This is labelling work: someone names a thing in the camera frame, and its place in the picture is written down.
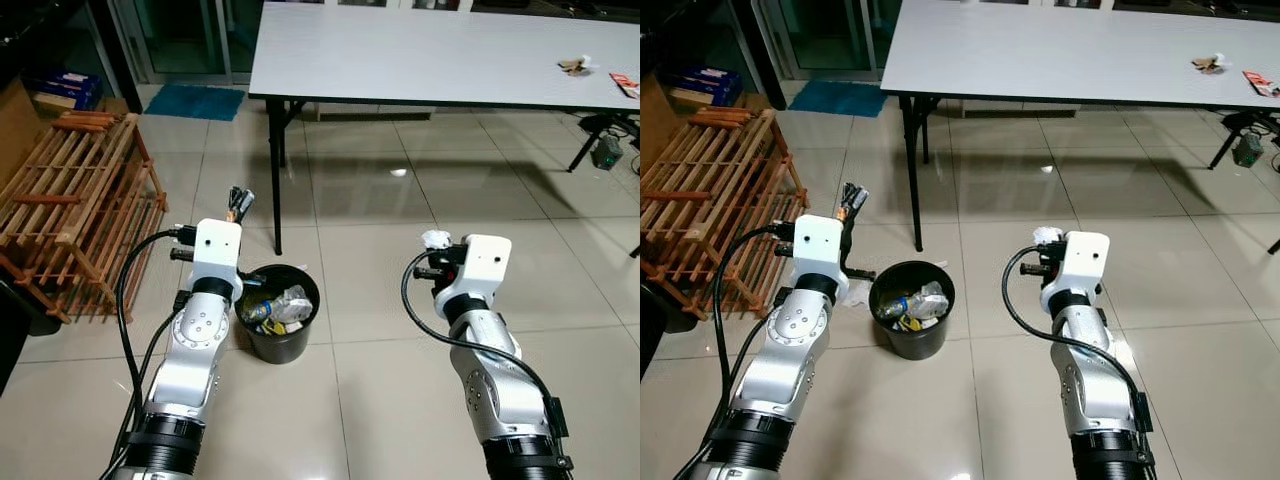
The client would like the blue floor mat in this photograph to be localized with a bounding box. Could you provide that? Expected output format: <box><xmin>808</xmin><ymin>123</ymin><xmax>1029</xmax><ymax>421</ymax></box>
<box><xmin>143</xmin><ymin>84</ymin><xmax>247</xmax><ymax>123</ymax></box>
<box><xmin>788</xmin><ymin>81</ymin><xmax>886</xmax><ymax>120</ymax></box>

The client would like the brown cardboard box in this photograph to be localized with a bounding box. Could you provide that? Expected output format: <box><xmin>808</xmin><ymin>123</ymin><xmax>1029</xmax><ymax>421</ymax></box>
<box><xmin>0</xmin><ymin>76</ymin><xmax>46</xmax><ymax>191</ymax></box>
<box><xmin>640</xmin><ymin>74</ymin><xmax>673</xmax><ymax>173</ymax></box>

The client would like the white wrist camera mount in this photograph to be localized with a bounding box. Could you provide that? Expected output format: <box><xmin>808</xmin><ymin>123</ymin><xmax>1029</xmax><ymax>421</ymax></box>
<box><xmin>1040</xmin><ymin>231</ymin><xmax>1112</xmax><ymax>317</ymax></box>
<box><xmin>793</xmin><ymin>214</ymin><xmax>850</xmax><ymax>301</ymax></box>
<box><xmin>437</xmin><ymin>235</ymin><xmax>514</xmax><ymax>321</ymax></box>
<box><xmin>192</xmin><ymin>218</ymin><xmax>245</xmax><ymax>297</ymax></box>

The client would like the black rubbish bin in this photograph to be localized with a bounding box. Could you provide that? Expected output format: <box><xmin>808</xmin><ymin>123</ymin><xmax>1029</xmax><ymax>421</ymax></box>
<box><xmin>235</xmin><ymin>264</ymin><xmax>322</xmax><ymax>365</ymax></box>
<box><xmin>868</xmin><ymin>260</ymin><xmax>957</xmax><ymax>362</ymax></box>

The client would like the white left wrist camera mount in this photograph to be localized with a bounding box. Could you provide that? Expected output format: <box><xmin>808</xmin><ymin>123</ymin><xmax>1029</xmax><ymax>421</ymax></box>
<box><xmin>192</xmin><ymin>218</ymin><xmax>245</xmax><ymax>297</ymax></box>
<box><xmin>793</xmin><ymin>214</ymin><xmax>850</xmax><ymax>301</ymax></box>

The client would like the wooden slatted rack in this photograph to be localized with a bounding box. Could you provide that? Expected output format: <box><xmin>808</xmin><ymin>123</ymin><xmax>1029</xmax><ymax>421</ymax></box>
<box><xmin>0</xmin><ymin>110</ymin><xmax>169</xmax><ymax>324</ymax></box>
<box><xmin>640</xmin><ymin>107</ymin><xmax>810</xmax><ymax>322</ymax></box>

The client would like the white folding table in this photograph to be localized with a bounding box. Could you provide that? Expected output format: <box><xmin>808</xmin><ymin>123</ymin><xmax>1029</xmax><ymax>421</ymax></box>
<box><xmin>880</xmin><ymin>0</ymin><xmax>1280</xmax><ymax>254</ymax></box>
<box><xmin>247</xmin><ymin>0</ymin><xmax>641</xmax><ymax>257</ymax></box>

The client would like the clear plastic bottle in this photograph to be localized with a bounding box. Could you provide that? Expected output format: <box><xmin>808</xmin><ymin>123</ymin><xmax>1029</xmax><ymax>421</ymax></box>
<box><xmin>262</xmin><ymin>285</ymin><xmax>315</xmax><ymax>324</ymax></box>
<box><xmin>880</xmin><ymin>281</ymin><xmax>950</xmax><ymax>322</ymax></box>

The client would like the black rounded object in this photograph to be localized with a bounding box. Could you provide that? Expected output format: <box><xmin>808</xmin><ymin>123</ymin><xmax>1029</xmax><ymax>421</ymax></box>
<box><xmin>0</xmin><ymin>280</ymin><xmax>63</xmax><ymax>397</ymax></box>
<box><xmin>640</xmin><ymin>280</ymin><xmax>703</xmax><ymax>373</ymax></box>

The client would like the blue box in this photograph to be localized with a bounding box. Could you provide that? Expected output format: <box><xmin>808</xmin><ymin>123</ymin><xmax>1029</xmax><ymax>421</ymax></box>
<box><xmin>662</xmin><ymin>67</ymin><xmax>744</xmax><ymax>111</ymax></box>
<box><xmin>22</xmin><ymin>70</ymin><xmax>104</xmax><ymax>112</ymax></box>

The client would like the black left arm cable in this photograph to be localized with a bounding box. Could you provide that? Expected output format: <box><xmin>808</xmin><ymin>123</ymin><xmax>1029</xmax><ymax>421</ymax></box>
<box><xmin>675</xmin><ymin>222</ymin><xmax>797</xmax><ymax>477</ymax></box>
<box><xmin>105</xmin><ymin>226</ymin><xmax>197</xmax><ymax>473</ymax></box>

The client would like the aluminium glass door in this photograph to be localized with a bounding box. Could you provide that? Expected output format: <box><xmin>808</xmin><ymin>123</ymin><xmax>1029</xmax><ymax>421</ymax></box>
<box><xmin>105</xmin><ymin>0</ymin><xmax>263</xmax><ymax>87</ymax></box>
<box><xmin>745</xmin><ymin>0</ymin><xmax>901</xmax><ymax>83</ymax></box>

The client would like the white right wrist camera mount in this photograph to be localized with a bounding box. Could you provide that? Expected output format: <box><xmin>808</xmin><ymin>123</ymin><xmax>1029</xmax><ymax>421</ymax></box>
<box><xmin>1040</xmin><ymin>231</ymin><xmax>1112</xmax><ymax>317</ymax></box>
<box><xmin>437</xmin><ymin>235</ymin><xmax>514</xmax><ymax>321</ymax></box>

